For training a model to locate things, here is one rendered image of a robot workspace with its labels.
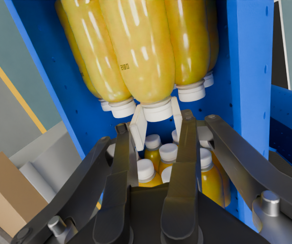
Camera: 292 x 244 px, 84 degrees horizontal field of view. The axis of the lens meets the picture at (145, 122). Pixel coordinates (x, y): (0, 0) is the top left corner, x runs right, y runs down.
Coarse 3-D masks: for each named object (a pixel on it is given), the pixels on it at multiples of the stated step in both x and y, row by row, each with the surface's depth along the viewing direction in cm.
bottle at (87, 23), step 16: (64, 0) 18; (80, 0) 18; (96, 0) 18; (80, 16) 18; (96, 16) 18; (80, 32) 19; (96, 32) 19; (80, 48) 21; (96, 48) 20; (112, 48) 20; (96, 64) 20; (112, 64) 20; (96, 80) 21; (112, 80) 21; (112, 96) 22; (128, 96) 23
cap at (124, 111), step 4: (132, 100) 27; (128, 104) 24; (132, 104) 25; (112, 108) 25; (116, 108) 24; (120, 108) 24; (124, 108) 24; (128, 108) 24; (132, 108) 25; (112, 112) 25; (116, 112) 24; (120, 112) 24; (124, 112) 24; (128, 112) 24; (132, 112) 25; (116, 116) 25; (120, 116) 24; (124, 116) 24
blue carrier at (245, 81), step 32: (32, 0) 22; (224, 0) 24; (256, 0) 11; (32, 32) 21; (224, 32) 26; (256, 32) 12; (64, 64) 26; (224, 64) 28; (256, 64) 12; (64, 96) 25; (224, 96) 30; (256, 96) 13; (96, 128) 32; (160, 128) 42; (256, 128) 14
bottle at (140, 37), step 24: (120, 0) 14; (144, 0) 14; (120, 24) 15; (144, 24) 15; (168, 24) 17; (120, 48) 17; (144, 48) 16; (168, 48) 17; (144, 72) 17; (168, 72) 17; (144, 96) 18; (168, 96) 21
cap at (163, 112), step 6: (144, 108) 21; (150, 108) 20; (156, 108) 20; (162, 108) 20; (168, 108) 20; (144, 114) 21; (150, 114) 20; (156, 114) 20; (162, 114) 20; (168, 114) 20; (150, 120) 21; (156, 120) 20; (162, 120) 20
